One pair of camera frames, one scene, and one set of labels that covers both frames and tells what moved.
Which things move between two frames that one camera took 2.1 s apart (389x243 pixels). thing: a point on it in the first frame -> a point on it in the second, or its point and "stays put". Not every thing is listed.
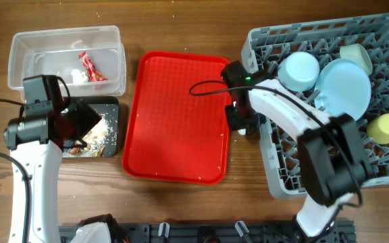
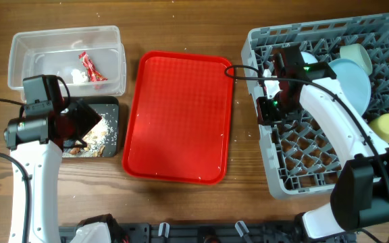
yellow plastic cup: x=385 y=128 stays put
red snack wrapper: x=94 y=75 stays put
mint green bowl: x=357 y=52 stays put
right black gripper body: x=240 y=120 -> x=267 y=110
